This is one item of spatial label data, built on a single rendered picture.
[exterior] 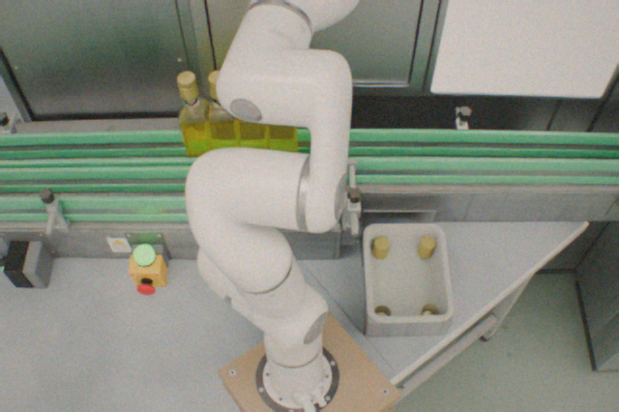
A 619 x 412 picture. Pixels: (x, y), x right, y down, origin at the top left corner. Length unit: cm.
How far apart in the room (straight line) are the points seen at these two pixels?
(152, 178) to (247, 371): 44
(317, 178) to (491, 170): 77
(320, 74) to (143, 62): 80
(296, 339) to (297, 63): 43
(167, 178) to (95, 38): 33
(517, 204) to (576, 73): 32
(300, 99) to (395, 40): 66
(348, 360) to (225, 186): 61
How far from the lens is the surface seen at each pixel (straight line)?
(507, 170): 140
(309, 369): 108
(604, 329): 213
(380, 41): 129
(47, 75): 151
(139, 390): 135
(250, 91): 67
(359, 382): 121
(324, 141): 66
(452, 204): 143
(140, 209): 132
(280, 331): 94
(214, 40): 130
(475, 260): 147
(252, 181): 68
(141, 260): 135
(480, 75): 139
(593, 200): 153
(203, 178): 71
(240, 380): 122
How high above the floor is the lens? 200
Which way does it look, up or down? 57 degrees down
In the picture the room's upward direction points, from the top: straight up
